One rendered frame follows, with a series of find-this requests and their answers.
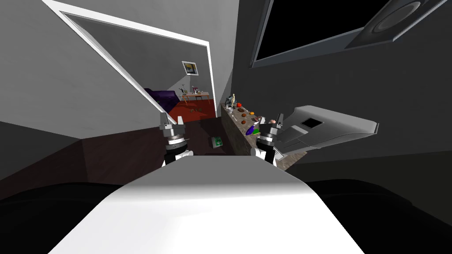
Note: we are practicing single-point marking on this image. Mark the pale figurine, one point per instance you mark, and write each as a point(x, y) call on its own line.
point(233, 98)

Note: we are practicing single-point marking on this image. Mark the framed wall picture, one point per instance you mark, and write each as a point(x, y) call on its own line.
point(190, 67)

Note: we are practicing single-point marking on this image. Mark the green book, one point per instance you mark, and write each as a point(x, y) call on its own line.
point(216, 141)

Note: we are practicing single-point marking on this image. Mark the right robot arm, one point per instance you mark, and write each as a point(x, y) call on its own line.
point(265, 145)

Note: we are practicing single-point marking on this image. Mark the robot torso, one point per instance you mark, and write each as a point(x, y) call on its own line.
point(208, 211)

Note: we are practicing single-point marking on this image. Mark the purple eggplant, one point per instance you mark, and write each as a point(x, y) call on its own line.
point(250, 130)

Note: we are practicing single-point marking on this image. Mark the purple sofa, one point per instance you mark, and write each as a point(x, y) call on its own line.
point(162, 97)

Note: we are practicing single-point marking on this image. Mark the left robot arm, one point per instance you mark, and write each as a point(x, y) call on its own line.
point(175, 145)

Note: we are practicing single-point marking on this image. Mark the dark window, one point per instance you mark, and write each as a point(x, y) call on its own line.
point(310, 24)

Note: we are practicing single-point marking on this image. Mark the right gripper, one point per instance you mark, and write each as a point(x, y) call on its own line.
point(270, 129)

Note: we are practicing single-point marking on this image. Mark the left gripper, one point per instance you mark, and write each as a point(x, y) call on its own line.
point(172, 130)

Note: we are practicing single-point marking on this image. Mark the wooden side table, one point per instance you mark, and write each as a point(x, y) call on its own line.
point(195, 94)

